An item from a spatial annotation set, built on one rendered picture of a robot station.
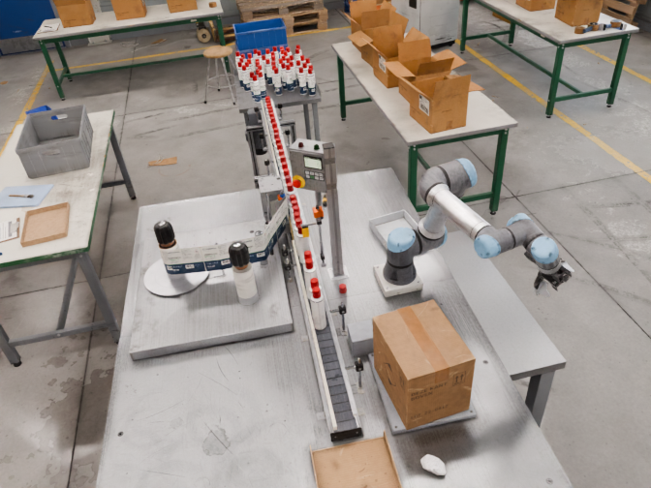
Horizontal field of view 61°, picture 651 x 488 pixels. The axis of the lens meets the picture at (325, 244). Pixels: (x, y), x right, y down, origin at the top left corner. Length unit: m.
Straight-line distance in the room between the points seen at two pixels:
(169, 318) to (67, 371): 1.39
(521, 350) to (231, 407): 1.14
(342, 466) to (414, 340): 0.48
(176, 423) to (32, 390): 1.72
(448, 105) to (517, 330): 1.92
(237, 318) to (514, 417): 1.15
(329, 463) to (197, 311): 0.91
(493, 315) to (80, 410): 2.32
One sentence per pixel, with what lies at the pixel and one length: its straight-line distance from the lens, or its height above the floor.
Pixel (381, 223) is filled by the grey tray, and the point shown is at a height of 0.84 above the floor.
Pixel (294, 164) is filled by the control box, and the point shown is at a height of 1.41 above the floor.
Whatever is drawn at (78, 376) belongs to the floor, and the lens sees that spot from 3.72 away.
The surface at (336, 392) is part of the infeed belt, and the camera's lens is 2.08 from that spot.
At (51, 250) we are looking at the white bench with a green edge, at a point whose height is 0.80.
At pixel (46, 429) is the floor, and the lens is 3.54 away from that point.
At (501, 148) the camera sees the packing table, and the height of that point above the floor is 0.58.
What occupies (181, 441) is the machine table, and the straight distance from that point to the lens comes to 2.14.
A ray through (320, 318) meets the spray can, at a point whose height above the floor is 0.95.
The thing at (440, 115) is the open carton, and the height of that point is 0.90.
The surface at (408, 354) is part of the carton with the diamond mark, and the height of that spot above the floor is 1.12.
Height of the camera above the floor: 2.53
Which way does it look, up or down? 37 degrees down
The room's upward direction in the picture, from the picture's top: 5 degrees counter-clockwise
